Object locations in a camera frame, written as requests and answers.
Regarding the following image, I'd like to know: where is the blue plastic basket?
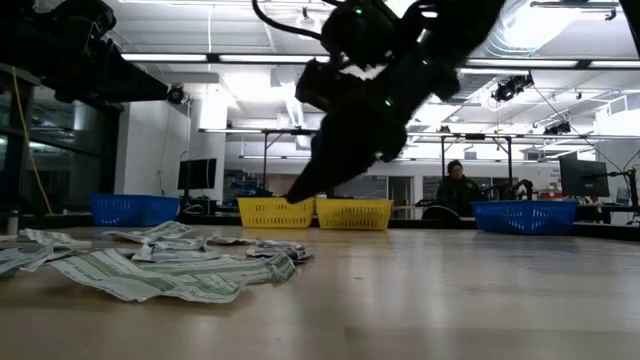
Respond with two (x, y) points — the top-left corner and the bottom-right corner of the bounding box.
(88, 193), (181, 227)
(471, 199), (580, 236)

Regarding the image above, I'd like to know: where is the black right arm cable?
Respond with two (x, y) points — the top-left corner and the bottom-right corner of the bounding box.
(251, 0), (326, 42)

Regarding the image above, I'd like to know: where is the person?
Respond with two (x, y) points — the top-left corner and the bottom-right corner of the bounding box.
(435, 159), (484, 217)

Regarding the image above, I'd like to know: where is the black ceiling dome camera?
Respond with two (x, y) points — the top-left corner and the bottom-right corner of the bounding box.
(166, 83), (187, 106)

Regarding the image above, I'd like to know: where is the green striped bandage packet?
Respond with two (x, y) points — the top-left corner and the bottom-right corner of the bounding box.
(0, 244), (75, 276)
(18, 228), (93, 250)
(48, 247), (251, 305)
(134, 251), (299, 285)
(101, 220), (197, 245)

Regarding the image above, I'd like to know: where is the yellow hanging cable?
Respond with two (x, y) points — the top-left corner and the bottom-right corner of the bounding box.
(10, 67), (55, 216)

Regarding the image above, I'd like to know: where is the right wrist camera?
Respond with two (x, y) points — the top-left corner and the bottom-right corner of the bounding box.
(319, 0), (401, 69)

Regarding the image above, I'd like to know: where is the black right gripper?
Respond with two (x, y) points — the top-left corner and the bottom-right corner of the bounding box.
(284, 47), (461, 205)

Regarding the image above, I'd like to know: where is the black computer monitor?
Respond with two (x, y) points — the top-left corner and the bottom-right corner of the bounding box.
(558, 152), (612, 199)
(176, 157), (219, 192)

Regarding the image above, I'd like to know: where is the yellow plastic basket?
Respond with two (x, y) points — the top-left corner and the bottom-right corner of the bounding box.
(237, 196), (316, 230)
(314, 198), (395, 231)

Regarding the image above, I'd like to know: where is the black chair back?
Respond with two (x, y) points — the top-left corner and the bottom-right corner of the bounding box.
(421, 205), (462, 221)

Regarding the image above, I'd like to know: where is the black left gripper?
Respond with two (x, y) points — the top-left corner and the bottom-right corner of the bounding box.
(0, 0), (170, 104)

